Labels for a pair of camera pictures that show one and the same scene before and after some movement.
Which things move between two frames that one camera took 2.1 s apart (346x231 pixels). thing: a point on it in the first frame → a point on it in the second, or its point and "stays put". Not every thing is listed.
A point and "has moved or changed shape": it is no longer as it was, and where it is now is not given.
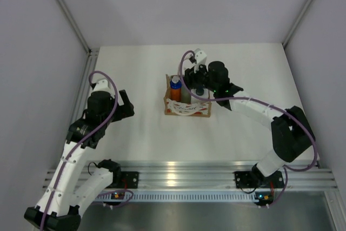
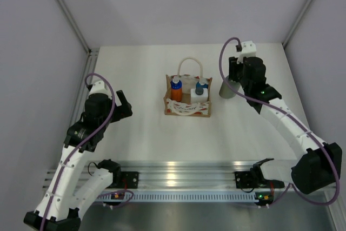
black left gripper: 125,110 stays put
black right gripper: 191,75 → 233,67
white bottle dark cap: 200,91 stays put
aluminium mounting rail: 207,175 stays put
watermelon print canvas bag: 171,107 stays put
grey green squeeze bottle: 185,96 has moved or changed shape
